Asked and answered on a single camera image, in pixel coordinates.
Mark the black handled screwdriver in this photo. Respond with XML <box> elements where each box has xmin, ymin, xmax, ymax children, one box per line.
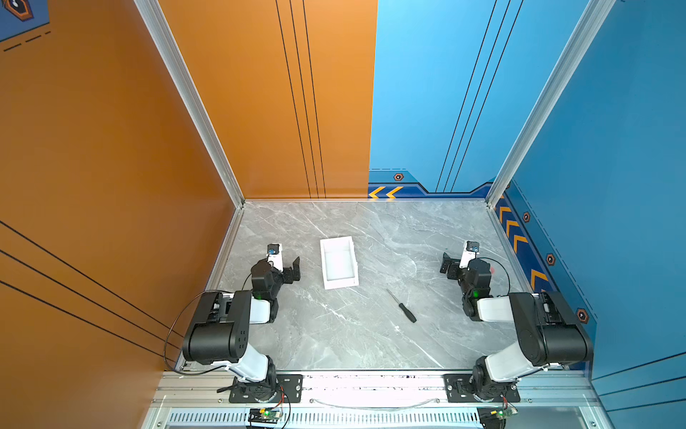
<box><xmin>387</xmin><ymin>290</ymin><xmax>417</xmax><ymax>324</ymax></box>

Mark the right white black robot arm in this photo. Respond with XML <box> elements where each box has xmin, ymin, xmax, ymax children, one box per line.
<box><xmin>441</xmin><ymin>251</ymin><xmax>593</xmax><ymax>405</ymax></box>

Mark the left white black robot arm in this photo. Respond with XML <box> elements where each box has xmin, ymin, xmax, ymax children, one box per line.
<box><xmin>182</xmin><ymin>257</ymin><xmax>301</xmax><ymax>402</ymax></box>

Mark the white rectangular plastic bin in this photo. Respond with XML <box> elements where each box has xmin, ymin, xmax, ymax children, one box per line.
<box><xmin>320</xmin><ymin>236</ymin><xmax>359</xmax><ymax>291</ymax></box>

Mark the left green circuit board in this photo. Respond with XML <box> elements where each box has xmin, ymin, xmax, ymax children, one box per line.
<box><xmin>247</xmin><ymin>409</ymin><xmax>285</xmax><ymax>428</ymax></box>

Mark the green circuit board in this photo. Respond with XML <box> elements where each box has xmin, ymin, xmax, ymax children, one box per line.
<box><xmin>247</xmin><ymin>409</ymin><xmax>285</xmax><ymax>428</ymax></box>
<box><xmin>477</xmin><ymin>407</ymin><xmax>519</xmax><ymax>429</ymax></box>

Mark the right green circuit board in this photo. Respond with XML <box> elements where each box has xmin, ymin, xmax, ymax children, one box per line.
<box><xmin>477</xmin><ymin>407</ymin><xmax>519</xmax><ymax>429</ymax></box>

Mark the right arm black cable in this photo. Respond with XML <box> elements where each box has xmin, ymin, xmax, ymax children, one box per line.
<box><xmin>479</xmin><ymin>256</ymin><xmax>512</xmax><ymax>296</ymax></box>

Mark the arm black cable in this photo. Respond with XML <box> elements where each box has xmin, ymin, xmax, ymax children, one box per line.
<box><xmin>163</xmin><ymin>290</ymin><xmax>226</xmax><ymax>375</ymax></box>
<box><xmin>479</xmin><ymin>256</ymin><xmax>512</xmax><ymax>296</ymax></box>

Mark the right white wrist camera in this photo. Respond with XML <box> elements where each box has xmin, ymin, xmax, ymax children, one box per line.
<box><xmin>459</xmin><ymin>241</ymin><xmax>480</xmax><ymax>269</ymax></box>

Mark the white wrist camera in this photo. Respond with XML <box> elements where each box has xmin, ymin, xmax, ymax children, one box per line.
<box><xmin>459</xmin><ymin>241</ymin><xmax>480</xmax><ymax>269</ymax></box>
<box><xmin>267</xmin><ymin>243</ymin><xmax>283</xmax><ymax>271</ymax></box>

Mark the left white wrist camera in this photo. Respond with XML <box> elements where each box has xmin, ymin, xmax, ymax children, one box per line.
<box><xmin>267</xmin><ymin>243</ymin><xmax>283</xmax><ymax>271</ymax></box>

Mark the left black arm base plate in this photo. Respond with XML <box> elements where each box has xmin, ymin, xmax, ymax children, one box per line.
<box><xmin>229</xmin><ymin>374</ymin><xmax>304</xmax><ymax>404</ymax></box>

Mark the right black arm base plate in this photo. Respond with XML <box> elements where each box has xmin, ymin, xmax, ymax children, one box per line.
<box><xmin>442</xmin><ymin>373</ymin><xmax>521</xmax><ymax>403</ymax></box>

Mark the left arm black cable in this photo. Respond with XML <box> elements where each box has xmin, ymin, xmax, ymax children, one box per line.
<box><xmin>163</xmin><ymin>290</ymin><xmax>226</xmax><ymax>375</ymax></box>

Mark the aluminium front frame rail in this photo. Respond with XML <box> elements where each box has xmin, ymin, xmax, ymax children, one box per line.
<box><xmin>142</xmin><ymin>370</ymin><xmax>612</xmax><ymax>428</ymax></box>

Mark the right aluminium corner post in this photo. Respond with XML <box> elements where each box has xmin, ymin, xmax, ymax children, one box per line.
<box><xmin>485</xmin><ymin>0</ymin><xmax>616</xmax><ymax>209</ymax></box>

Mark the aluminium corner post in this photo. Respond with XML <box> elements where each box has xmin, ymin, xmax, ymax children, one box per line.
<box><xmin>134</xmin><ymin>0</ymin><xmax>245</xmax><ymax>209</ymax></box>
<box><xmin>485</xmin><ymin>0</ymin><xmax>616</xmax><ymax>209</ymax></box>

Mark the left aluminium corner post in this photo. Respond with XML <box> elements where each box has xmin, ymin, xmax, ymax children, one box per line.
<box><xmin>134</xmin><ymin>0</ymin><xmax>245</xmax><ymax>209</ymax></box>

